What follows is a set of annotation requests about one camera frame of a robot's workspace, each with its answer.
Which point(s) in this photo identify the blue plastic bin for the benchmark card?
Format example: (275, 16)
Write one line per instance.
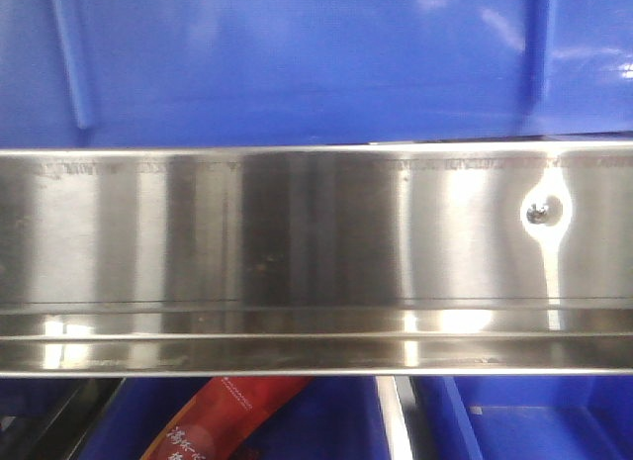
(132, 73)

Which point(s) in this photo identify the lower left blue bin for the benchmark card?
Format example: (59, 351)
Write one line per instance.
(332, 418)

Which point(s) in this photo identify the lower right blue bin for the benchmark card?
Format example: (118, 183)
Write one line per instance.
(528, 417)

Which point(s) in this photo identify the silver screw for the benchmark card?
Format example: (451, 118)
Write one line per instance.
(537, 214)

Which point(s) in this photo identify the red snack package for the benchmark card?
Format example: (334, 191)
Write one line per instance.
(221, 415)

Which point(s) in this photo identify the stainless steel shelf rail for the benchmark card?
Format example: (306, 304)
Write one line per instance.
(362, 259)

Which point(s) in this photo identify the steel vertical divider post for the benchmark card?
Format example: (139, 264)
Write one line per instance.
(399, 416)

